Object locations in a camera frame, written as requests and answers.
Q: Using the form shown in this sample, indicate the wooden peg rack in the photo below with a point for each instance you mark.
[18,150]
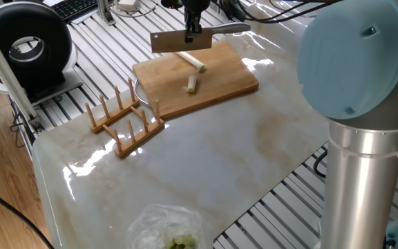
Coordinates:
[130,145]

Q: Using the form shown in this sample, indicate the short aluminium post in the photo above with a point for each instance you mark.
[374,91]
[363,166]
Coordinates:
[105,12]

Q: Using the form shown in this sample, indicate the marble pattern table sheet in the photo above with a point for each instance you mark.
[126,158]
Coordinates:
[202,173]

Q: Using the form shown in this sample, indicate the clear plastic bag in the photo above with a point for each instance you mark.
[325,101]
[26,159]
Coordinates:
[157,221]

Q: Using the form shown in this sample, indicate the white power adapter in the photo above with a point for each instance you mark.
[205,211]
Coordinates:
[128,5]

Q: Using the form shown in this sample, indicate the white scallion stalk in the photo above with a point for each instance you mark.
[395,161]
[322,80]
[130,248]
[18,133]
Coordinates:
[192,61]

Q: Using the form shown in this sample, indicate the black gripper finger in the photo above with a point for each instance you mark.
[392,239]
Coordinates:
[189,31]
[198,20]

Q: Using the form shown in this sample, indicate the small black round object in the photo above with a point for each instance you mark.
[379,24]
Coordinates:
[171,3]

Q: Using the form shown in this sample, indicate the black computer keyboard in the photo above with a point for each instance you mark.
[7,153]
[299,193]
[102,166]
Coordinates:
[74,7]

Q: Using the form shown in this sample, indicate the short cut scallion piece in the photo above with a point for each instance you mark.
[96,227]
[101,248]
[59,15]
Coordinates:
[192,84]

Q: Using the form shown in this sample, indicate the aluminium frame beam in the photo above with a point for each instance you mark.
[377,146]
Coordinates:
[5,76]

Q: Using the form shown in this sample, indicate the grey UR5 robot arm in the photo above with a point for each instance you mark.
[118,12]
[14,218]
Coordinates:
[358,190]

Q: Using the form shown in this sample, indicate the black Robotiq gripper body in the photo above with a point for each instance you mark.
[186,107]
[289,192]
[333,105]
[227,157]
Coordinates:
[196,4]

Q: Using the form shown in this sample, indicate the steel cleaver knife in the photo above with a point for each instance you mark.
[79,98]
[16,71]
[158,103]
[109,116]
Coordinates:
[171,41]

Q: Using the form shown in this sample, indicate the black round blower fan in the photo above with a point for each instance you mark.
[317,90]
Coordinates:
[50,38]

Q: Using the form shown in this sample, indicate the wooden cutting board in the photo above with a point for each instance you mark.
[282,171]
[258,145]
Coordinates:
[226,79]

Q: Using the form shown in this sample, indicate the green vegetable scraps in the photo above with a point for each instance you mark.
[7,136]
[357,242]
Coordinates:
[181,242]

